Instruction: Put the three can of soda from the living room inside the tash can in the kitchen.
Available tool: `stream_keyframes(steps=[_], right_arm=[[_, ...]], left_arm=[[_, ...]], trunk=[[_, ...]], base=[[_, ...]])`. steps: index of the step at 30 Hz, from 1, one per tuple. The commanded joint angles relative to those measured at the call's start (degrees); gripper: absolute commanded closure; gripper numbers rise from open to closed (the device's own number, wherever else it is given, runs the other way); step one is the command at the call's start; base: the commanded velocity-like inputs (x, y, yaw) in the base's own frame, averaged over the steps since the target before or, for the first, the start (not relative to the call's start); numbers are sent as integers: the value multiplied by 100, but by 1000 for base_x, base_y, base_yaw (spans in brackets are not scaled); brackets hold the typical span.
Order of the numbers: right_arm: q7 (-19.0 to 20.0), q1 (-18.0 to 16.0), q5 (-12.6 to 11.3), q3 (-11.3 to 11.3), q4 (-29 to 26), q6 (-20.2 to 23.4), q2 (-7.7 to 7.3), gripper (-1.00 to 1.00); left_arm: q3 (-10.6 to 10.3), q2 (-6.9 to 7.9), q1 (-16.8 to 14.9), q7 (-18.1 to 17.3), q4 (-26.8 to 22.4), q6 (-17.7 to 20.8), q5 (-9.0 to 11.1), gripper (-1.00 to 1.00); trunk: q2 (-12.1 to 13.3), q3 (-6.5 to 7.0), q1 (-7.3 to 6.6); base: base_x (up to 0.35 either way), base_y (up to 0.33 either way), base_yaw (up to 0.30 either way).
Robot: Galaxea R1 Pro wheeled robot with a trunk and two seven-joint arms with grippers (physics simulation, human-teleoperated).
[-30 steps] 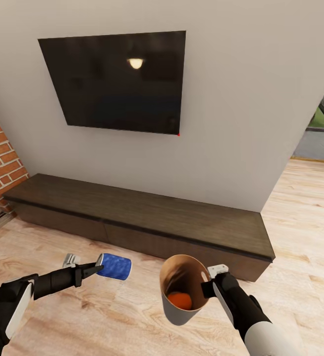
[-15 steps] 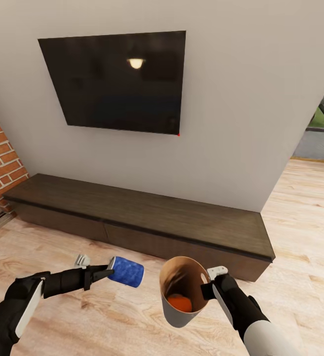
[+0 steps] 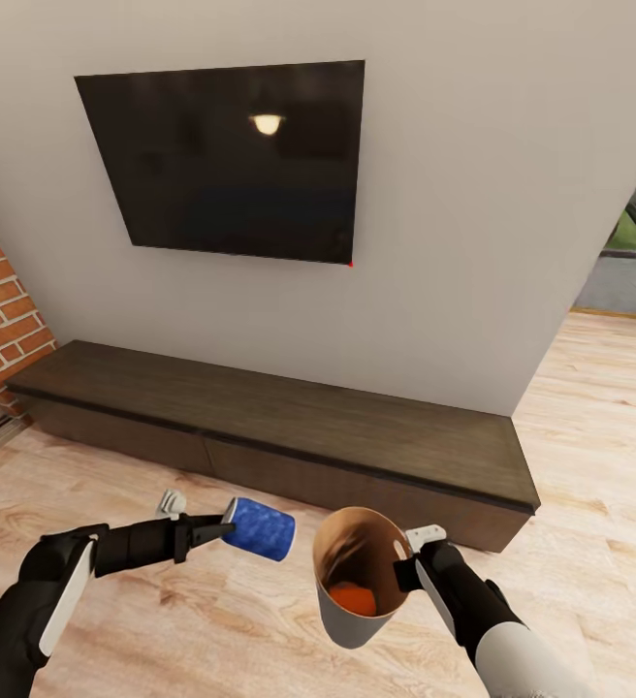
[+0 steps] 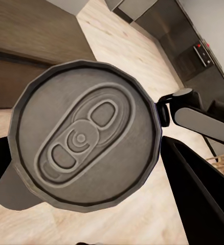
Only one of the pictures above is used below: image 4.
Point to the can of soda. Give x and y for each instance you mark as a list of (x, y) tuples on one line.
[(84, 136)]

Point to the trash can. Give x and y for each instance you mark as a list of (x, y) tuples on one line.
[(14, 194)]

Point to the cabinet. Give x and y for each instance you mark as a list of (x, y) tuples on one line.
[(34, 36)]

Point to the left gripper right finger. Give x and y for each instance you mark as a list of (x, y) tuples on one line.
[(198, 190)]

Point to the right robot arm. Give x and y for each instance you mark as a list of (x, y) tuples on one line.
[(186, 109)]

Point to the oven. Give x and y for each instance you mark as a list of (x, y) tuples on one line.
[(194, 60)]

